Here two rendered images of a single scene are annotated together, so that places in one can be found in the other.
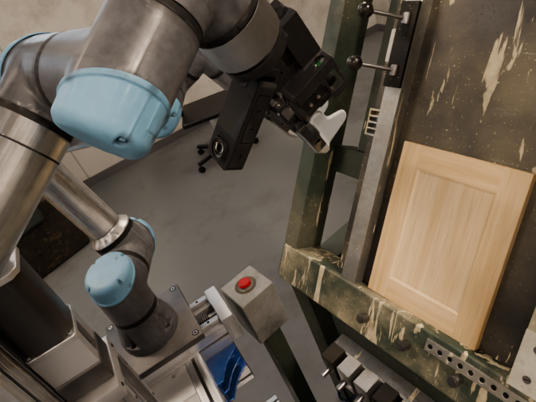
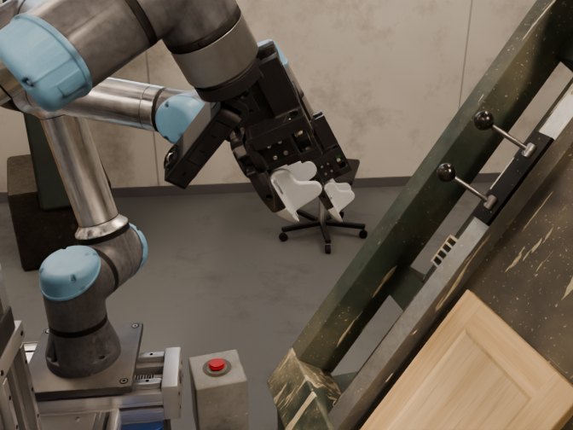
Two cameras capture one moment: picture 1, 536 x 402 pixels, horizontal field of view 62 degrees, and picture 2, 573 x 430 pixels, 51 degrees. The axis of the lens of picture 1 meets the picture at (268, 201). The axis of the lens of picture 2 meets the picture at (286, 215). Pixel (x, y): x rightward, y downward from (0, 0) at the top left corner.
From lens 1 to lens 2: 0.23 m
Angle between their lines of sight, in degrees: 13
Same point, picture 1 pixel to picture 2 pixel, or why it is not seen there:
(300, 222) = (317, 331)
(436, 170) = (483, 339)
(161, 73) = (90, 46)
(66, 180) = (83, 151)
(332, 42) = (446, 144)
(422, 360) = not seen: outside the picture
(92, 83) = (27, 27)
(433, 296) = not seen: outside the picture
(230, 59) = (189, 71)
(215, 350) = (139, 418)
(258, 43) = (217, 67)
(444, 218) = (465, 401)
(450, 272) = not seen: outside the picture
